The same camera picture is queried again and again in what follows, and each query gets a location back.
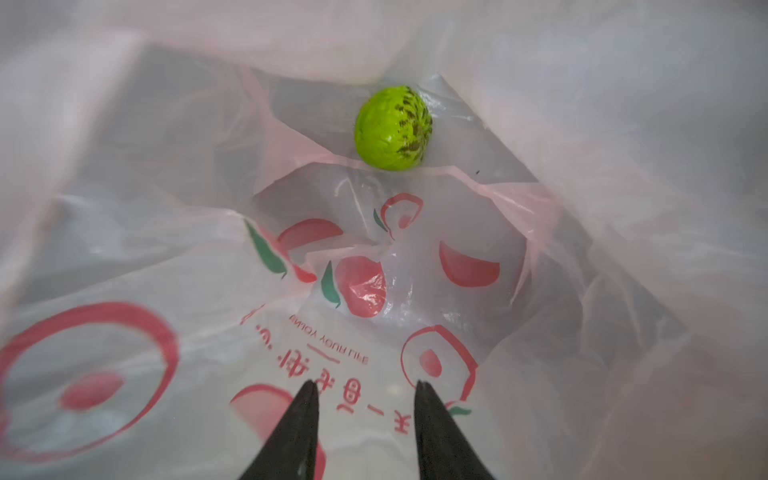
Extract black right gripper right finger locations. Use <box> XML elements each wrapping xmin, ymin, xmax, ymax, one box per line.
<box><xmin>414</xmin><ymin>381</ymin><xmax>494</xmax><ymax>480</ymax></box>

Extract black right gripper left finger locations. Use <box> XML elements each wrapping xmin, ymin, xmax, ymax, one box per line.
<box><xmin>239</xmin><ymin>380</ymin><xmax>319</xmax><ymax>480</ymax></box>

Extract pink printed plastic bag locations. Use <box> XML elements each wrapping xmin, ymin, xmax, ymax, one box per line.
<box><xmin>1</xmin><ymin>1</ymin><xmax>767</xmax><ymax>479</ymax></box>

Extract green fake fruit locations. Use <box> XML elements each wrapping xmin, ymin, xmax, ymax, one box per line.
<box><xmin>354</xmin><ymin>85</ymin><xmax>433</xmax><ymax>171</ymax></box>

